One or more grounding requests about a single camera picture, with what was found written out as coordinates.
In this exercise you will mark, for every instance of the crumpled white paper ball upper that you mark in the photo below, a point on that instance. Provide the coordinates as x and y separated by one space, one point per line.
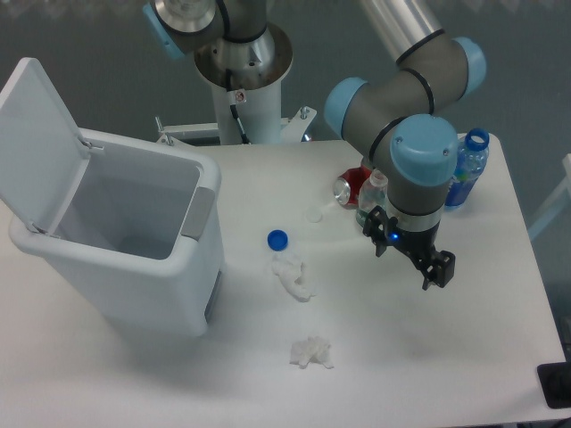
289 269

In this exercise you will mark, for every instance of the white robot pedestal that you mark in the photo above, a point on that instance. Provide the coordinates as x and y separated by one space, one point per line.
246 89

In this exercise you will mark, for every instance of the red soda can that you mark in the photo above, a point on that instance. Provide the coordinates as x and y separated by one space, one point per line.
347 186

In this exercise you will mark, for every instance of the crumpled white paper ball lower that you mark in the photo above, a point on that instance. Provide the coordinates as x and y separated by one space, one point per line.
313 349

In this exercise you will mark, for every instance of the white trash bin lid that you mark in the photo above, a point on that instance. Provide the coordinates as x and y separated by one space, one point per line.
43 154

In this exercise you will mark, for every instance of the white frame at right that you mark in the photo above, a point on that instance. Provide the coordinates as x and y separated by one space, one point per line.
553 205

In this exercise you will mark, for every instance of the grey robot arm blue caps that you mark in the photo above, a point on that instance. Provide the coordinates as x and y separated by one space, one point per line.
395 127

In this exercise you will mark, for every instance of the blue plastic bottle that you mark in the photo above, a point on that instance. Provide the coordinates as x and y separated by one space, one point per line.
473 153

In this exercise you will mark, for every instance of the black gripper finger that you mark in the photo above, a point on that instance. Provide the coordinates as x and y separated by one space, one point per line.
381 230
437 268

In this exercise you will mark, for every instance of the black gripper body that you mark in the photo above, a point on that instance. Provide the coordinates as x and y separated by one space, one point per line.
417 246

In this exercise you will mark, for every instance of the blue bottle cap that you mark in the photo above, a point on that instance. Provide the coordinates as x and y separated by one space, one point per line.
277 240

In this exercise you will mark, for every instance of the crumpled white paper ball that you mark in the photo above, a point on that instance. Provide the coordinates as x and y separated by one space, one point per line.
313 349
289 269

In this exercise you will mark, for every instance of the black device at edge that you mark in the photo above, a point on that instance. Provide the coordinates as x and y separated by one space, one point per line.
555 382

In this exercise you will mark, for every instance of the small clear plastic bottle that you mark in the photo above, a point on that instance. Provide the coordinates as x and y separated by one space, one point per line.
372 193

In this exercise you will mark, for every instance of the white trash bin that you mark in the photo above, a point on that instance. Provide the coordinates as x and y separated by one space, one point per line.
141 239

